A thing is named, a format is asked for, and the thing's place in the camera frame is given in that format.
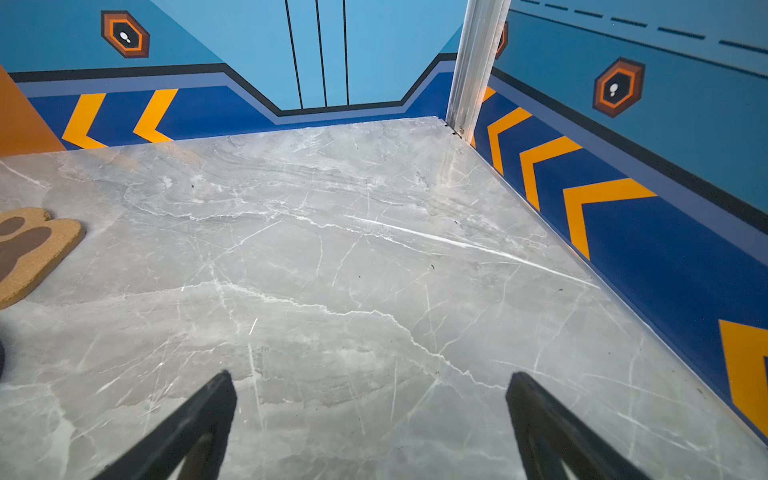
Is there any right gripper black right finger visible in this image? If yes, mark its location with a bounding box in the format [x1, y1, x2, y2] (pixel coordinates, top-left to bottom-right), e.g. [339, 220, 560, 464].
[505, 372, 648, 479]

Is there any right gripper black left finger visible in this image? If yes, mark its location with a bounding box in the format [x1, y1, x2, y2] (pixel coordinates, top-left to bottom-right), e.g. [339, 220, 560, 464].
[96, 370, 237, 479]

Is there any paw print cork coaster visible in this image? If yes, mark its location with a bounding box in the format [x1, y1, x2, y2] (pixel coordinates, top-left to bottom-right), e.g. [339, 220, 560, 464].
[1, 207, 85, 309]

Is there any aluminium corner post right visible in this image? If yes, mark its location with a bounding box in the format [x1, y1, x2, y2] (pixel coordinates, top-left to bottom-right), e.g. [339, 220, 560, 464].
[446, 0, 510, 143]

